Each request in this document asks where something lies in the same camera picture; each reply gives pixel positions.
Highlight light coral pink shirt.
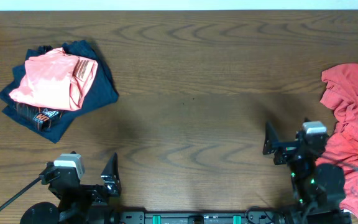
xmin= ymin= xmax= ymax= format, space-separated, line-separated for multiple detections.
xmin=9 ymin=47 xmax=98 ymax=111

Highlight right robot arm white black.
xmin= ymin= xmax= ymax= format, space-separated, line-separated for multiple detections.
xmin=262 ymin=120 xmax=352 ymax=224

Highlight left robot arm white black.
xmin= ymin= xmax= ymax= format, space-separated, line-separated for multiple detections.
xmin=21 ymin=151 xmax=121 ymax=224

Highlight black orange printed folded shirt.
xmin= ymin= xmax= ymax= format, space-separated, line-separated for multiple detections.
xmin=16 ymin=103 xmax=65 ymax=132

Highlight navy blue folded shirt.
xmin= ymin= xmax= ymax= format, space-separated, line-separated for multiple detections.
xmin=0 ymin=40 xmax=119 ymax=143

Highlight red t-shirt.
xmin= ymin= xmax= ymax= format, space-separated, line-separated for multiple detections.
xmin=318 ymin=63 xmax=358 ymax=219

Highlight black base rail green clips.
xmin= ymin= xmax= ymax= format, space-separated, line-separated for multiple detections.
xmin=116 ymin=207 xmax=352 ymax=224

